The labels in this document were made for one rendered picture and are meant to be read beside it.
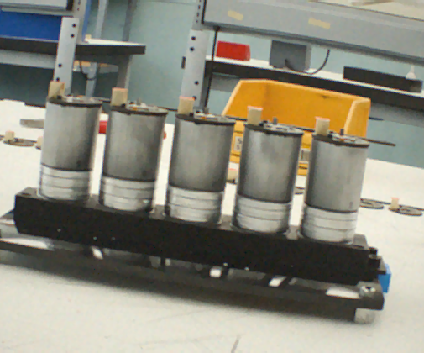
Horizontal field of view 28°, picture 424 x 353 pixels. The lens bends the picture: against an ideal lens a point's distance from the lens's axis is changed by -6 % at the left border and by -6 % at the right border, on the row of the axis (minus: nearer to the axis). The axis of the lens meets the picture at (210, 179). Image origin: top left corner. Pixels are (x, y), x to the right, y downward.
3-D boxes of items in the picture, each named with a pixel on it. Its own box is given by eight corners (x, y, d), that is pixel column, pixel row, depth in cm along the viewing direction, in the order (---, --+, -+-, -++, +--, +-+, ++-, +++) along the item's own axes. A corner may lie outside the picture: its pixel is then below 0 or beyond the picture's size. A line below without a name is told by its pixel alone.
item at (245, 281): (367, 279, 39) (372, 255, 39) (379, 329, 32) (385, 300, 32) (21, 224, 40) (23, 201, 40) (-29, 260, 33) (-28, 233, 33)
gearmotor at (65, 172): (81, 226, 37) (96, 102, 36) (28, 216, 37) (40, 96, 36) (94, 214, 39) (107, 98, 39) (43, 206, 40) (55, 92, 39)
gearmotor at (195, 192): (216, 249, 37) (233, 121, 36) (155, 239, 37) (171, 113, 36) (221, 235, 39) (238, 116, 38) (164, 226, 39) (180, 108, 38)
